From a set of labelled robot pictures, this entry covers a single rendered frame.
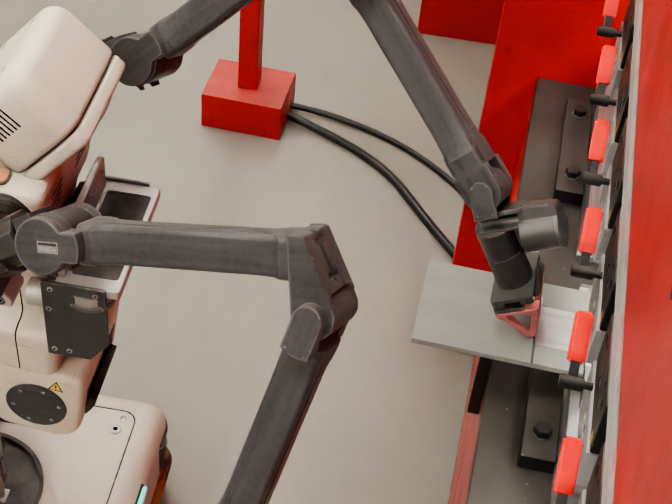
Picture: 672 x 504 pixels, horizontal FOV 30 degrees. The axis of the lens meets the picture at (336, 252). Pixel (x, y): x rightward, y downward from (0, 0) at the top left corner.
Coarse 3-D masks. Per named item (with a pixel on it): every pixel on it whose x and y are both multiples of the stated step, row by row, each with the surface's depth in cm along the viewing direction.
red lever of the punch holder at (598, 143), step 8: (600, 120) 179; (600, 128) 179; (608, 128) 179; (592, 136) 179; (600, 136) 179; (592, 144) 179; (600, 144) 179; (592, 152) 179; (600, 152) 179; (592, 160) 179; (600, 160) 179; (592, 168) 179; (584, 176) 178; (592, 176) 178; (600, 176) 178; (592, 184) 179; (600, 184) 178; (608, 184) 179
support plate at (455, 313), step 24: (432, 264) 201; (432, 288) 197; (456, 288) 197; (480, 288) 197; (552, 288) 199; (432, 312) 193; (456, 312) 193; (480, 312) 194; (432, 336) 189; (456, 336) 189; (480, 336) 190; (504, 336) 190; (504, 360) 187; (528, 360) 187; (552, 360) 187
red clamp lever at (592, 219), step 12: (588, 216) 165; (600, 216) 165; (588, 228) 164; (588, 240) 164; (588, 252) 164; (576, 264) 164; (588, 264) 164; (576, 276) 164; (588, 276) 164; (600, 276) 164
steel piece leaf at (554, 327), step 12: (540, 312) 192; (552, 312) 195; (564, 312) 195; (540, 324) 192; (552, 324) 193; (564, 324) 193; (540, 336) 191; (552, 336) 191; (564, 336) 191; (552, 348) 189; (564, 348) 189
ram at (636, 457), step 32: (640, 64) 174; (640, 96) 166; (640, 128) 159; (640, 160) 152; (640, 192) 146; (640, 224) 140; (640, 256) 135; (640, 288) 130; (640, 320) 126; (640, 352) 122; (640, 384) 118; (608, 416) 135; (640, 416) 114; (608, 448) 130; (640, 448) 111; (640, 480) 108
